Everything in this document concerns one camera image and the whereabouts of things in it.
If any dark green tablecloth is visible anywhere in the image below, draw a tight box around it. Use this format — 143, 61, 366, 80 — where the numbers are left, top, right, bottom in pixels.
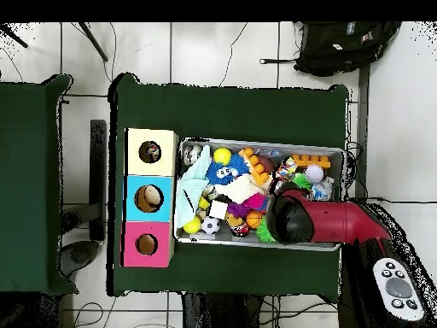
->
0, 73, 79, 296
107, 73, 350, 303

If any yellow ball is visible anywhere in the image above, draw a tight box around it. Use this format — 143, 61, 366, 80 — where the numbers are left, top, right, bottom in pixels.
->
213, 147, 232, 166

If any shallow clear mesh bin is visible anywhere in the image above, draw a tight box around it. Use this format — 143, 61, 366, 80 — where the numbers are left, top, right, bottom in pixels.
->
172, 137, 346, 252

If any green spiky toy with eyes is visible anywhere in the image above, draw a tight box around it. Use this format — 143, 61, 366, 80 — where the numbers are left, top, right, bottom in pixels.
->
291, 172, 312, 190

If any polka dot cloth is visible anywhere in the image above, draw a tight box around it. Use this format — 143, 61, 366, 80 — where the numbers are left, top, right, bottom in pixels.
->
274, 156, 299, 182
144, 141, 162, 163

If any grey stand base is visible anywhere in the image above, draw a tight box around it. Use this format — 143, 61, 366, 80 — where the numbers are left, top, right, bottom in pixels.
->
59, 240, 101, 278

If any blue spiky toy with eyes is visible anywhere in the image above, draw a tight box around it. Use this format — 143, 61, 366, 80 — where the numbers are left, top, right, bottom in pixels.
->
204, 154, 252, 185

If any wooden box with three holes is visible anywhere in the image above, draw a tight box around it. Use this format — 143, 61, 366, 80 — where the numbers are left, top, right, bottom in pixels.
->
121, 128, 179, 268

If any white baseball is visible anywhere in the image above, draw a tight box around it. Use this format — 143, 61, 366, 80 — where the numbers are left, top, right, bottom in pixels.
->
304, 164, 324, 185

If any green spiky ball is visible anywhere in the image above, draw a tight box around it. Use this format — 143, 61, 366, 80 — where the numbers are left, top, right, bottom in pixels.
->
255, 223, 278, 243

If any black backpack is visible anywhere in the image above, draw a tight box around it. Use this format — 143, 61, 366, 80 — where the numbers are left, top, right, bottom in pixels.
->
258, 21, 403, 78

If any black tripod leg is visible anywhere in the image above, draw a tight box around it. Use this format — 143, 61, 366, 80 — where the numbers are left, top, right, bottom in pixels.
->
0, 23, 29, 49
79, 21, 109, 63

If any black power cable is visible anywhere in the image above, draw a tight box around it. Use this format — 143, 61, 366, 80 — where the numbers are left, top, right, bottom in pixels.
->
366, 196, 437, 205

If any black upright panel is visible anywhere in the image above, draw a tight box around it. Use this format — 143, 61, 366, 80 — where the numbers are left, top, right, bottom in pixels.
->
89, 119, 108, 242

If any mint green knitted cloth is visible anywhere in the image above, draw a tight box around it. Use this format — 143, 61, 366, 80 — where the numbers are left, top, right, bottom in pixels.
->
173, 144, 213, 230

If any long orange toy block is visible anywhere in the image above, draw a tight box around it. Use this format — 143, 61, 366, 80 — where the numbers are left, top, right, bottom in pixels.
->
237, 147, 274, 187

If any cream knitted cloth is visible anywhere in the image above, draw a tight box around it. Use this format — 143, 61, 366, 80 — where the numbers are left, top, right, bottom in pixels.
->
214, 173, 265, 205

